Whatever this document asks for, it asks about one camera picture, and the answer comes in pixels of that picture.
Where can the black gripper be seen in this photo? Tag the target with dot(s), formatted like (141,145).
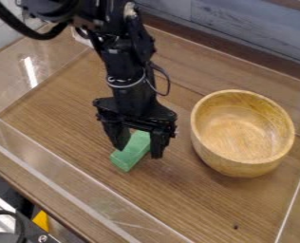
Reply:
(133,108)

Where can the clear acrylic tray wall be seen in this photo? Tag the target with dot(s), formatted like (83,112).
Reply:
(87,206)

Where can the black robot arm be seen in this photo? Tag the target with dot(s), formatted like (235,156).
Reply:
(112,24)

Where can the brown wooden bowl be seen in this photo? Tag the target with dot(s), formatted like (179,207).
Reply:
(242,133)

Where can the green rectangular block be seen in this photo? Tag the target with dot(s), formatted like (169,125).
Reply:
(127,159)

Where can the yellow tag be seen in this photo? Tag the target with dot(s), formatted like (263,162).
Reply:
(41,220)

